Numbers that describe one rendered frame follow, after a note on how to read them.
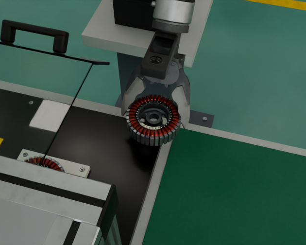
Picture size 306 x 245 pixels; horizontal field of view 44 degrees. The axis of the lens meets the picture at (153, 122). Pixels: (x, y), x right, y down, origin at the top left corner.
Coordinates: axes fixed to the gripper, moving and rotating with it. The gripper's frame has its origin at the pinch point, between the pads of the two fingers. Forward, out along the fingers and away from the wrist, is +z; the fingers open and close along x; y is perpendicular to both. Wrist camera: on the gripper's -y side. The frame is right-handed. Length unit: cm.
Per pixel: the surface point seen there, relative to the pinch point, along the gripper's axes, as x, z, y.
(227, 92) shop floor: -20, 18, 117
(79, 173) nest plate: 11.9, 11.2, -7.5
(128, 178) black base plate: 2.2, 10.9, -5.5
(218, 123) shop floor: -18, 29, 101
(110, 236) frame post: -1.3, 4.7, -32.8
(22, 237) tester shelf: 4.1, -2.7, -45.6
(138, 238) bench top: -2.6, 18.8, -12.9
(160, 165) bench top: -3.0, 9.3, 0.5
